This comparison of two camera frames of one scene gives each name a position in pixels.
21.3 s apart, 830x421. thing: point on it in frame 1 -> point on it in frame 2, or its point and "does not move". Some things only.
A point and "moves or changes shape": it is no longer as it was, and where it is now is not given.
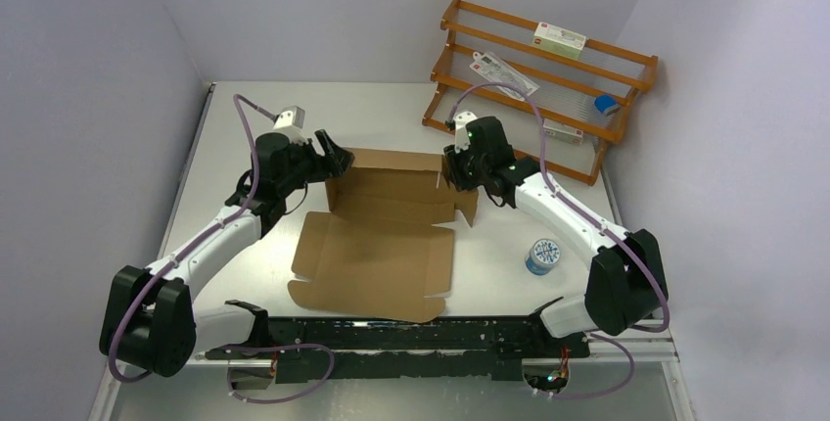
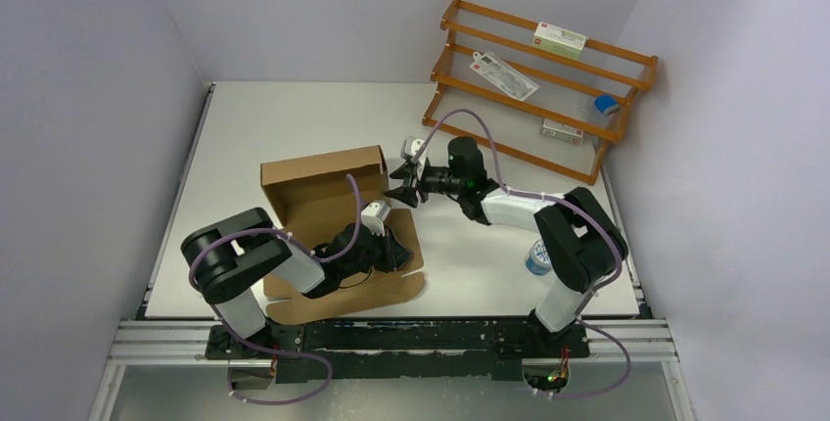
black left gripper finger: [338, 161] -> [398, 255]
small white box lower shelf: [563, 131] does not move
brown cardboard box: [379, 252] moves or changes shape
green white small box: [559, 40] does not move
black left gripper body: [306, 165] -> [376, 256]
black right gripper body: [466, 171] -> [438, 180]
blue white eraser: [607, 104] does not move
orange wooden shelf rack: [555, 99] does not move
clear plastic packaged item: [498, 70] does not move
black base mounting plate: [313, 350] does not move
